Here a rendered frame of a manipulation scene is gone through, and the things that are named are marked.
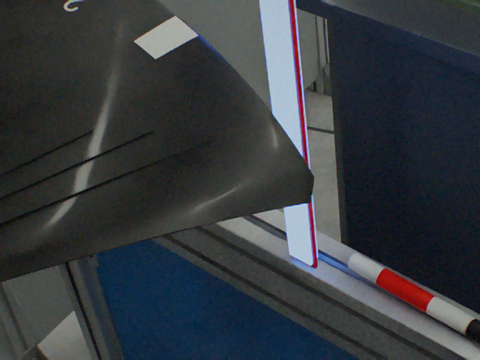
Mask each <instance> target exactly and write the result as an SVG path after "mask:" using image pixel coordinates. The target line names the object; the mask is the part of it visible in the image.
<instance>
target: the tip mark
mask: <svg viewBox="0 0 480 360"><path fill-rule="evenodd" d="M196 36H198V35H197V34H196V33H195V32H194V31H193V30H191V29H190V28H189V27H188V26H187V25H186V24H185V23H184V22H182V21H181V20H180V19H179V18H177V17H176V16H175V17H173V18H171V19H169V20H168V21H166V22H164V23H163V24H161V25H159V26H158V27H156V28H155V29H153V30H151V31H150V32H148V33H147V34H144V35H143V36H142V37H140V38H138V39H137V40H136V41H134V42H135V43H137V44H138V45H139V46H140V47H141V48H143V49H144V50H145V51H147V52H148V53H149V54H150V55H152V56H153V57H154V58H155V59H157V58H159V57H160V56H162V55H164V54H165V53H167V52H169V51H171V50H172V49H175V48H176V47H178V46H180V45H182V44H183V43H185V42H187V41H188V40H190V39H192V38H194V37H196Z"/></svg>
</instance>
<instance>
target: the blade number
mask: <svg viewBox="0 0 480 360"><path fill-rule="evenodd" d="M105 1H106V0H54V1H52V2H51V3H50V4H49V5H48V6H47V7H46V9H48V10H49V11H52V12H53V13H55V14H56V15H58V16H60V17H61V18H63V19H65V20H66V21H68V22H69V23H71V24H73V25H74V24H75V23H76V22H78V21H79V20H80V19H82V18H83V17H85V16H86V15H87V14H89V13H90V12H91V11H93V10H94V9H95V8H96V7H98V6H99V5H101V4H102V3H104V2H105Z"/></svg>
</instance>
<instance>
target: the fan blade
mask: <svg viewBox="0 0 480 360"><path fill-rule="evenodd" d="M52 1H54V0H0V282H3V281H7V280H9V279H14V278H16V277H20V276H23V275H27V274H30V273H34V272H36V271H41V270H43V269H47V268H50V267H53V266H58V265H60V264H65V263H67V262H70V261H75V260H77V259H82V258H85V257H88V256H92V255H95V254H100V253H102V252H105V251H110V250H113V249H117V248H120V247H123V246H128V245H131V244H135V243H139V242H142V241H146V240H149V239H155V238H157V237H160V236H166V235H169V234H174V233H176V232H180V231H185V230H188V229H193V228H196V227H200V226H206V225H209V224H214V223H217V222H220V221H226V220H229V219H235V218H239V217H243V216H248V215H252V214H258V213H261V212H265V211H272V210H275V209H282V208H286V207H290V206H297V205H301V204H308V203H311V198H312V192H313V187H314V175H313V174H312V172H311V170H310V168H309V166H308V164H307V163H306V162H305V160H304V158H303V156H302V155H301V154H300V152H299V150H298V149H297V147H296V146H295V144H294V143H293V141H292V140H291V139H290V137H289V135H288V134H287V133H286V132H285V130H284V128H283V127H282V126H281V124H280V123H279V122H278V120H277V119H276V117H275V116H274V115H273V114H272V112H271V111H270V110H269V108H268V107H267V106H266V104H265V103H264V102H263V101H262V100H261V99H260V97H259V96H258V95H257V94H256V92H255V91H254V90H253V89H252V88H251V87H250V86H249V85H248V83H247V82H246V81H245V80H244V79H243V77H242V76H241V75H240V74H239V73H238V72H237V71H236V69H235V68H234V67H233V66H232V65H231V64H230V63H229V62H228V61H227V60H226V59H225V58H224V57H223V56H222V55H221V54H220V53H219V52H218V51H217V50H216V49H215V48H214V47H213V46H212V45H211V44H210V43H209V42H208V41H206V40H205V39H204V38H203V37H202V36H201V35H200V34H198V33H197V32H196V31H195V30H194V29H193V28H191V27H190V26H189V25H188V24H187V23H186V22H185V21H184V20H183V19H181V18H180V17H179V16H177V15H176V14H175V13H174V12H173V11H171V10H170V9H169V8H167V7H166V6H164V5H163V4H162V3H161V2H160V1H158V0H106V1H105V2H104V3H102V4H101V5H99V6H98V7H96V8H95V9H94V10H93V11H91V12H90V13H89V14H87V15H86V16H85V17H83V18H82V19H80V20H79V21H78V22H76V23H75V24H74V25H73V24H71V23H69V22H68V21H66V20H65V19H63V18H61V17H60V16H58V15H56V14H55V13H53V12H52V11H49V10H48V9H46V7H47V6H48V5H49V4H50V3H51V2H52ZM175 16H176V17H177V18H179V19H180V20H181V21H182V22H184V23H185V24H186V25H187V26H188V27H189V28H190V29H191V30H193V31H194V32H195V33H196V34H197V35H198V36H196V37H194V38H192V39H190V40H188V41H187V42H185V43H183V44H182V45H180V46H178V47H176V48H175V49H172V50H171V51H169V52H167V53H165V54H164V55H162V56H160V57H159V58H157V59H155V58H154V57H153V56H152V55H150V54H149V53H148V52H147V51H145V50H144V49H143V48H141V47H140V46H139V45H138V44H137V43H135V42H134V41H136V40H137V39H138V38H140V37H142V36H143V35H144V34H147V33H148V32H150V31H151V30H153V29H155V28H156V27H158V26H159V25H161V24H163V23H164V22H166V21H168V20H169V19H171V18H173V17H175Z"/></svg>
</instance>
